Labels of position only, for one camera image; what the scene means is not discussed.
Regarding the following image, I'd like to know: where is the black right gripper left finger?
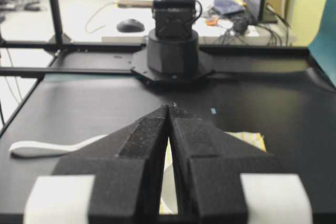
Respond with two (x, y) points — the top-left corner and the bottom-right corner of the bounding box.
(24, 106), (168, 223)

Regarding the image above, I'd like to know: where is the yellow striped cloth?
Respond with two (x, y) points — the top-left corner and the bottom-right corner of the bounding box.
(159, 131), (267, 215)

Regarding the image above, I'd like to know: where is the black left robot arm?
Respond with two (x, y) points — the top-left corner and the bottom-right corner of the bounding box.
(131, 0), (214, 83)

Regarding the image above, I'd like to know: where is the white cable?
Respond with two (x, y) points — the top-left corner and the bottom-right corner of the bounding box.
(85, 1), (119, 35)

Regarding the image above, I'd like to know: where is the black computer mouse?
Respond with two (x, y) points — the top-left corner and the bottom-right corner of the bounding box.
(116, 19), (145, 33)

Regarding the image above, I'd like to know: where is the white chinese spoon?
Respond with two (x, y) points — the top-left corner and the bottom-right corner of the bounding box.
(8, 135), (107, 158)

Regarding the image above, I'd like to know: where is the white plate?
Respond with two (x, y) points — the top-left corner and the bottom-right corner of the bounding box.
(159, 142), (178, 215)

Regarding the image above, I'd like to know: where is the black metal frame post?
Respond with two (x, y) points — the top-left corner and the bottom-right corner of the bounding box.
(49, 0), (64, 45)

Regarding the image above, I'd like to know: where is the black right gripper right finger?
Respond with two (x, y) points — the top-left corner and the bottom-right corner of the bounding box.
(169, 107), (313, 223)

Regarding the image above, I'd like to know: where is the blue cloth bag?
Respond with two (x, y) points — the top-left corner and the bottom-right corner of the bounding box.
(214, 0), (245, 15)

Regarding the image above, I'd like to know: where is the black cable bundle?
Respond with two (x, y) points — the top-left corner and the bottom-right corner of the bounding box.
(214, 3), (292, 47)

